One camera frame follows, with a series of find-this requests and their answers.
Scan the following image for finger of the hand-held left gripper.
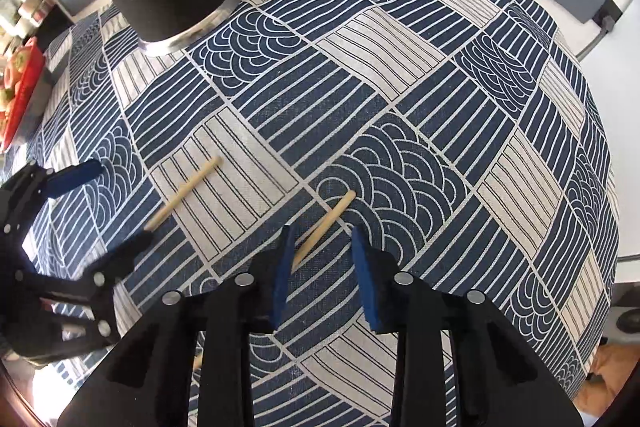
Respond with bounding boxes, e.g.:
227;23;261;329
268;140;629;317
0;158;104;239
15;229;155;353

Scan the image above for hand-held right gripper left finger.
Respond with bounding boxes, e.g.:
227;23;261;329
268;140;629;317
57;225;297;427

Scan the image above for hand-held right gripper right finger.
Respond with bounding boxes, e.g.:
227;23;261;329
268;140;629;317
351;224;584;427

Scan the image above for wooden chopstick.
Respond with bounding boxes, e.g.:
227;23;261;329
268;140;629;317
144;157;223;230
192;190;357;370

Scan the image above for red plastic basket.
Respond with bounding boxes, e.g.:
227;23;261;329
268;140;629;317
0;36;47;154

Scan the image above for red peach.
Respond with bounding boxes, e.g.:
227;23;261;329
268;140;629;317
2;47;32;82

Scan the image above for blue white patterned tablecloth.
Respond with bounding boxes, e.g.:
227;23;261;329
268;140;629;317
0;0;622;427

